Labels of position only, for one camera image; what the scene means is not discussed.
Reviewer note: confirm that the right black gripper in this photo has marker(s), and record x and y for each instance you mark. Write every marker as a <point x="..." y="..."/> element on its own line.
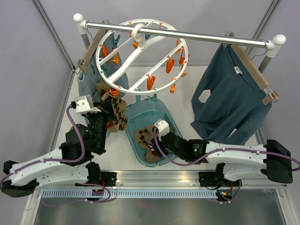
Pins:
<point x="160" y="146"/>

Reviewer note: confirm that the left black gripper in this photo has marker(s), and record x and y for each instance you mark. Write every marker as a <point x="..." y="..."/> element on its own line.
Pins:
<point x="107" y="109"/>

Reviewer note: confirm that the beige orange argyle sock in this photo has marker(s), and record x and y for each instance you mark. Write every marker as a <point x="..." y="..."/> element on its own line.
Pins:
<point x="119" y="107"/>

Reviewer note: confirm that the teal clip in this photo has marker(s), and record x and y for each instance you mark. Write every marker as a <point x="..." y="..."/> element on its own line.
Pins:
<point x="153" y="98"/>
<point x="138" y="99"/>

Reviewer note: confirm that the brown argyle sock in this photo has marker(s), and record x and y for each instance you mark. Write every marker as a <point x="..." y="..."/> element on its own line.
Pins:
<point x="142" y="137"/>

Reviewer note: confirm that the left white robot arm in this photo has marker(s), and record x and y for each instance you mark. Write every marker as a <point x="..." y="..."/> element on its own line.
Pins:
<point x="71" y="162"/>

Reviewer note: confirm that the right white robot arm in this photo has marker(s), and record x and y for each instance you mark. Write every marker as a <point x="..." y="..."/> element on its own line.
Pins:
<point x="271" y="161"/>

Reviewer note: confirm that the orange clip front left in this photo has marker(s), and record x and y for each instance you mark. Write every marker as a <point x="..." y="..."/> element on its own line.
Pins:
<point x="113" y="92"/>

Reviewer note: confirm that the teal clip front left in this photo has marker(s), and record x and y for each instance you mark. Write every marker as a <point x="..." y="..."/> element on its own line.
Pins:
<point x="153" y="98"/>

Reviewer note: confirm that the left beige clothes hanger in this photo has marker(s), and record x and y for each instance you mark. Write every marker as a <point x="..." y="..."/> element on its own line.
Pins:
<point x="90" y="48"/>

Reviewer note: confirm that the beige clothes hanger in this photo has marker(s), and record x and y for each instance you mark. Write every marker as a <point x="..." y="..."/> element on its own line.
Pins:
<point x="257" y="76"/>
<point x="90" y="48"/>

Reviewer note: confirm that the orange clip right rim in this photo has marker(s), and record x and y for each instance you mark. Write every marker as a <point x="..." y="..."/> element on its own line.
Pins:
<point x="173" y="86"/>

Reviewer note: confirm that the right beige clothes hanger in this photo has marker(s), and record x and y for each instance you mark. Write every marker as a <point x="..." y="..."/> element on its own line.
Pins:
<point x="257" y="76"/>

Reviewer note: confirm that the teal plastic basin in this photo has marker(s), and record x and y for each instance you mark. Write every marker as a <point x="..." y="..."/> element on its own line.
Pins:
<point x="144" y="114"/>

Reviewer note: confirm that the teal long sleeve shirt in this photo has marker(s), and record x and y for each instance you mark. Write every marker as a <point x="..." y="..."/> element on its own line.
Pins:
<point x="227" y="103"/>

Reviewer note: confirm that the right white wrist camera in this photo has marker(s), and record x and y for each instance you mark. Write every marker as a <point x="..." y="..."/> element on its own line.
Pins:
<point x="163" y="128"/>

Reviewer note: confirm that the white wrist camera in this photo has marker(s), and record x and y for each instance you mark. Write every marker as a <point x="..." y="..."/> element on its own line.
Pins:
<point x="84" y="105"/>
<point x="163" y="128"/>

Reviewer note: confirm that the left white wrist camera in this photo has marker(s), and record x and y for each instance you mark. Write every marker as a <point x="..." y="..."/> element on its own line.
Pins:
<point x="84" y="105"/>

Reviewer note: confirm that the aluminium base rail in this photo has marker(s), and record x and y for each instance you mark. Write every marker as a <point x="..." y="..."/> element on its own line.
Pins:
<point x="176" y="179"/>

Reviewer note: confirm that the white slotted cable duct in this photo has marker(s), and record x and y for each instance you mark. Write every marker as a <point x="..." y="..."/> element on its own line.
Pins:
<point x="129" y="193"/>

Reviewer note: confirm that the metal clothes rack rail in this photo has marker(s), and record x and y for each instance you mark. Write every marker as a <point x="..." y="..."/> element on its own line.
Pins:
<point x="272" y="46"/>

